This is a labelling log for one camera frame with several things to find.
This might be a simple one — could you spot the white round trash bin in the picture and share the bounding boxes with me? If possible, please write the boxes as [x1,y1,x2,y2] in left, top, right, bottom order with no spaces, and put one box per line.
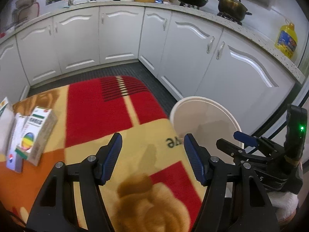
[170,96,244,164]

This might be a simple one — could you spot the colourful checked blanket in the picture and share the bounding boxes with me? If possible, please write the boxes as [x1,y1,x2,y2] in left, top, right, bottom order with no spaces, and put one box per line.
[1,75,205,231]

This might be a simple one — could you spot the dark cooking pot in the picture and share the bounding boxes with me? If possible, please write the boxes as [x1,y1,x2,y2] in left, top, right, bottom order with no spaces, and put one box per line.
[218,0,252,22]

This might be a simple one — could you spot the right hand white glove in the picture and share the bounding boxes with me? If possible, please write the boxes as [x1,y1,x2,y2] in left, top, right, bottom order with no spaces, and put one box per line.
[268,192,299,226]

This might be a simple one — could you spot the green rainbow medicine box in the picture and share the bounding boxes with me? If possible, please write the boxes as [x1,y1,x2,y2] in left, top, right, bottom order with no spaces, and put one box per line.
[15,106,57,166]

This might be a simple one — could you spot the green white milk carton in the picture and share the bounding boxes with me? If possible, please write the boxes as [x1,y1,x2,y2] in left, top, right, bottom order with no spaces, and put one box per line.
[0,97,15,155]

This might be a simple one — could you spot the white levamlodipine medicine box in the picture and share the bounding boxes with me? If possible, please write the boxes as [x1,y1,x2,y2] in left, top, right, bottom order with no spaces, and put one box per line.
[6,113,28,173]

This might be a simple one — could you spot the yellow cooking oil bottle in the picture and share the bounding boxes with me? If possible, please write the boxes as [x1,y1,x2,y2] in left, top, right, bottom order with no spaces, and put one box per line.
[274,21,297,59]

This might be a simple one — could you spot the white base cabinets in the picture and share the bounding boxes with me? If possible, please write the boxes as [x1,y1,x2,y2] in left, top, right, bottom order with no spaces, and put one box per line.
[1,5,296,134]

